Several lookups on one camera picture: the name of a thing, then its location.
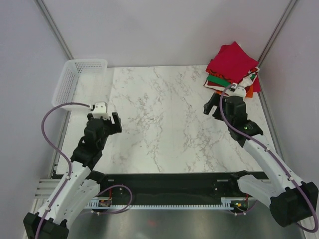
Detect aluminium frame post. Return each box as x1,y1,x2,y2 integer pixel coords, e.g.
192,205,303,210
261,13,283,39
258,0,300,67
34,0,74,60

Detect green folded shirt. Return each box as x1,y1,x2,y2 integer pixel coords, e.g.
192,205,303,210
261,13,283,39
207,75,231,87

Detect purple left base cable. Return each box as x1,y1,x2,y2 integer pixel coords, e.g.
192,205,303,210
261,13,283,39
96,184,133,215

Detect right aluminium frame post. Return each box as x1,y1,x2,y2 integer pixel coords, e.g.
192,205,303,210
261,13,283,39
258,0,300,67

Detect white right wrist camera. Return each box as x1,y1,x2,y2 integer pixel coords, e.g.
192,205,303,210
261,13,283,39
230,84,247,98

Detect orange folded shirt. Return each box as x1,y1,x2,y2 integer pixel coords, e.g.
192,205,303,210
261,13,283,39
215,86,253,98

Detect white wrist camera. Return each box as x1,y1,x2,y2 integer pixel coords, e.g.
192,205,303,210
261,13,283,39
90,102,109,120
230,84,247,98

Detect left aluminium frame post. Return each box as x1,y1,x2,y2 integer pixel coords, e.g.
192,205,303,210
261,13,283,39
34,0,74,60

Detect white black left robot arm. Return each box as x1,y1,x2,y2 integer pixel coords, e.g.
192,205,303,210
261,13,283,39
23,112,122,239

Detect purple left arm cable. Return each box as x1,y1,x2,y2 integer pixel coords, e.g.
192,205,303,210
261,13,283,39
34,102,92,239

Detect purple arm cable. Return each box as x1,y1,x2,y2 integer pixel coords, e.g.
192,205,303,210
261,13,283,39
219,84,319,233
34,102,92,239

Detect red white printed shirt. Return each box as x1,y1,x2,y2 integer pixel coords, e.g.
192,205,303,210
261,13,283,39
208,67,260,88

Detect white plastic basket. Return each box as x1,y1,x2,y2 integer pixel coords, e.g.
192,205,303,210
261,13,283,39
51,58,112,107

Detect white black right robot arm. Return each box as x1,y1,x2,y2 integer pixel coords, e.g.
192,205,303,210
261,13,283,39
204,93,319,233

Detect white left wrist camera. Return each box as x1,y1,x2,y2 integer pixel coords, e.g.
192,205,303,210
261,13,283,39
90,102,109,120

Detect magenta folded shirt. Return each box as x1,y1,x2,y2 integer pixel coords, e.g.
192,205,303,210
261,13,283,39
252,74,261,93

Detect crimson red t shirt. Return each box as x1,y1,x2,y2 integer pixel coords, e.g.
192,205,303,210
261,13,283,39
206,41,259,83

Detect dark red folded shirt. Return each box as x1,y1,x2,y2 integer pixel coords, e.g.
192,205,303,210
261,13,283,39
204,80,231,92

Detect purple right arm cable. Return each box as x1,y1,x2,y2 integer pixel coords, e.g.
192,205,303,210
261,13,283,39
219,84,319,233

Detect white slotted cable duct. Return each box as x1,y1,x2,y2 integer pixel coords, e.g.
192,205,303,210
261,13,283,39
84,198,233,210

